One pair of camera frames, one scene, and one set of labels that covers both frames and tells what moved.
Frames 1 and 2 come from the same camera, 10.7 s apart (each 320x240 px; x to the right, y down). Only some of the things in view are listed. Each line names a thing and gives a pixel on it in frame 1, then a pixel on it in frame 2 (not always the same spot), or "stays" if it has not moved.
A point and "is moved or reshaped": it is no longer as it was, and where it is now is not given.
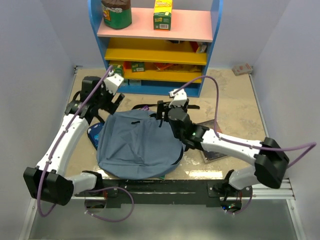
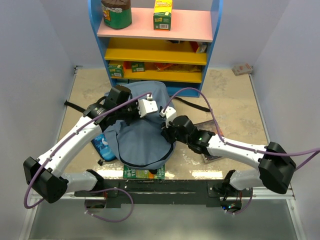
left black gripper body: (105, 98) -> (129, 113)
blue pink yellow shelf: (155, 62) stays
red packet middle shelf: (198, 47) stays
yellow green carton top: (162, 15) stays
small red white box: (242, 69) stays
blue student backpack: (135, 145) is moved or reshaped
